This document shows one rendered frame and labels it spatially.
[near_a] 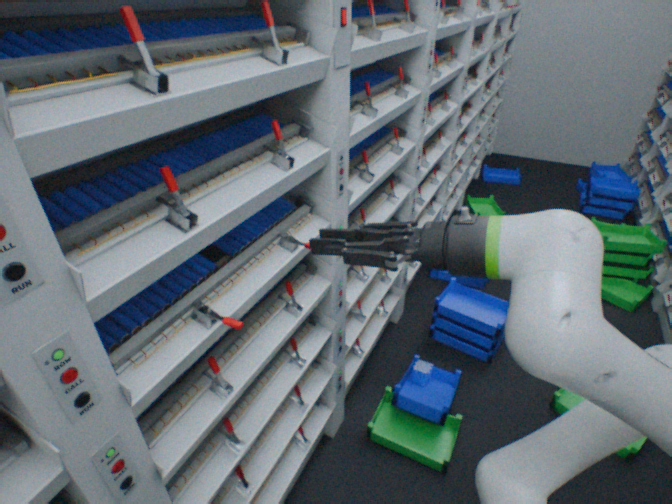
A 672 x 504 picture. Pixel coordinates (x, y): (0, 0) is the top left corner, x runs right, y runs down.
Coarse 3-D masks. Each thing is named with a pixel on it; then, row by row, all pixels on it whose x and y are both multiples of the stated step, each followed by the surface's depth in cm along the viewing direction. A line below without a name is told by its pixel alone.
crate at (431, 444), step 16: (384, 400) 163; (384, 416) 159; (400, 416) 159; (416, 416) 159; (448, 416) 154; (368, 432) 149; (384, 432) 153; (400, 432) 153; (416, 432) 153; (432, 432) 153; (448, 432) 153; (400, 448) 145; (416, 448) 148; (432, 448) 148; (448, 448) 148; (432, 464) 141; (448, 464) 137
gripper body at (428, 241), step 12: (420, 228) 67; (432, 228) 60; (444, 228) 60; (420, 240) 60; (432, 240) 60; (396, 252) 63; (408, 252) 61; (420, 252) 60; (432, 252) 60; (432, 264) 61; (444, 264) 61
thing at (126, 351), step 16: (304, 208) 98; (288, 224) 92; (304, 224) 96; (272, 240) 88; (240, 256) 80; (224, 272) 76; (208, 288) 72; (176, 304) 68; (208, 304) 72; (160, 320) 65; (176, 320) 68; (144, 336) 62; (112, 352) 59; (128, 352) 59; (144, 352) 61
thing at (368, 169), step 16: (384, 128) 150; (400, 128) 153; (368, 144) 136; (384, 144) 142; (400, 144) 149; (352, 160) 124; (368, 160) 129; (384, 160) 135; (400, 160) 142; (352, 176) 121; (368, 176) 121; (384, 176) 132; (352, 192) 106; (368, 192) 123; (352, 208) 115
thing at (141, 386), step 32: (288, 192) 103; (320, 224) 99; (224, 256) 82; (288, 256) 88; (224, 288) 76; (256, 288) 79; (192, 320) 69; (160, 352) 63; (192, 352) 66; (128, 384) 59; (160, 384) 61
